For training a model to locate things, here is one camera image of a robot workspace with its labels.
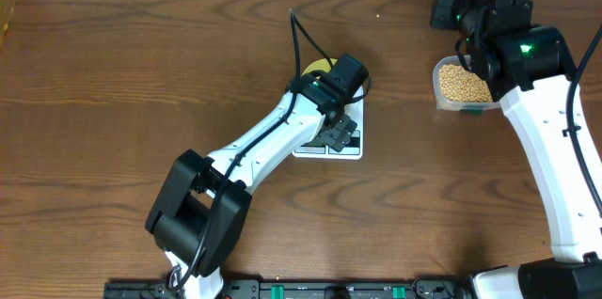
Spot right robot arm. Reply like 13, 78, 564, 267
431, 0, 601, 298

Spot white digital kitchen scale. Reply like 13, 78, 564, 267
287, 74, 363, 160

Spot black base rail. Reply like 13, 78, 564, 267
103, 277, 474, 299

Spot clear plastic container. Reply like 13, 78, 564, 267
433, 55, 500, 112

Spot soybeans in container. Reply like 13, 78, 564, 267
438, 64, 493, 102

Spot pale yellow bowl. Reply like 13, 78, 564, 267
303, 58, 337, 77

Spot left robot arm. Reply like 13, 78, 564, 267
145, 64, 371, 298

